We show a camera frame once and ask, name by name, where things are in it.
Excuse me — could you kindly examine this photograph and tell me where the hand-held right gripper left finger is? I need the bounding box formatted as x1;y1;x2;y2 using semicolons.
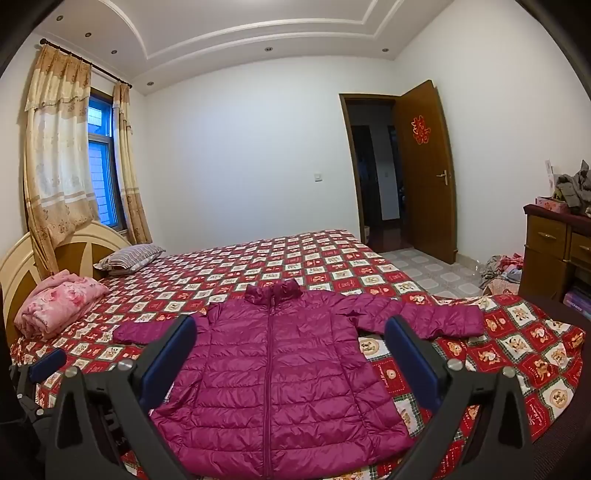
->
46;314;199;480

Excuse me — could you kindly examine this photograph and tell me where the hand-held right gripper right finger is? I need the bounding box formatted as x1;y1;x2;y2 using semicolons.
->
384;315;546;480

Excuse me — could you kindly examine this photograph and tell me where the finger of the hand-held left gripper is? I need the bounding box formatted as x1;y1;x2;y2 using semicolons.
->
28;347;68;385

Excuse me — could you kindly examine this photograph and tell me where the magenta puffer jacket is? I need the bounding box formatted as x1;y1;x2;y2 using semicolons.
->
113;282;485;480

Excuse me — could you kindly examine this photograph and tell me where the heap of clothes on floor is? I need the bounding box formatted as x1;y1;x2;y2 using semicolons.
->
479;253;526;296

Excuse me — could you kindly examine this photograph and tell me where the pile of grey clothes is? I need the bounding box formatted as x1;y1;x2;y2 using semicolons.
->
554;160;591;209

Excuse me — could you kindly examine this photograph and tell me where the folded pink floral quilt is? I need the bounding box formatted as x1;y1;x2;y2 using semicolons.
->
14;269;110;341

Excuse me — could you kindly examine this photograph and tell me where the striped pillow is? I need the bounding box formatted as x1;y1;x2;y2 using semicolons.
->
93;244;167;276

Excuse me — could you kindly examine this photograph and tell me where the cream wooden headboard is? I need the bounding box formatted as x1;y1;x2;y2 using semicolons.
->
0;220;134;333

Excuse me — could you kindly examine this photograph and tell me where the red bear-print bedspread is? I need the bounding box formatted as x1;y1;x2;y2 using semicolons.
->
9;228;587;480

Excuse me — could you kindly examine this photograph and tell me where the purple box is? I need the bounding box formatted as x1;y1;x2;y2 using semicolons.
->
562;285;591;321

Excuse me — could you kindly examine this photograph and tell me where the brown wooden dresser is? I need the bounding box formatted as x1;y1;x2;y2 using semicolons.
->
521;203;591;303

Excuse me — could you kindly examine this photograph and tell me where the brown wooden door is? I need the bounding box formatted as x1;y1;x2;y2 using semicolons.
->
394;80;459;265

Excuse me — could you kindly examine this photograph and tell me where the narrow beige floral curtain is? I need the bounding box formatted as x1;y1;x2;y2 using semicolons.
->
112;82;153;246

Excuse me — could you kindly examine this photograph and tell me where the window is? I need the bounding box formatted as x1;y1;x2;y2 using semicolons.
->
87;87;125;230

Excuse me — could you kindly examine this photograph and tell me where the wide beige floral curtain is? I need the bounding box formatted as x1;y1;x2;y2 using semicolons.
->
23;44;101;274

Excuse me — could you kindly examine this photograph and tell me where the pink box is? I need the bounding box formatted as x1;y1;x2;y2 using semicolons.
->
534;196;573;214

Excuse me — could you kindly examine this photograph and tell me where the red paper door decoration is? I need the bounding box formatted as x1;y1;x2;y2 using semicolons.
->
411;115;433;145

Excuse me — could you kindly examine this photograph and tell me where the dark curtain rod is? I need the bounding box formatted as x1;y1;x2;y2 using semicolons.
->
40;39;134;88

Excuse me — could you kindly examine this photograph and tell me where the set of ceiling downlights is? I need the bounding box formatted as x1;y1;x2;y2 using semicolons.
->
54;15;389;86

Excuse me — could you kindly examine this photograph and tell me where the dark wooden door frame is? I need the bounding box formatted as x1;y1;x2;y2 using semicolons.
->
338;93;402;243

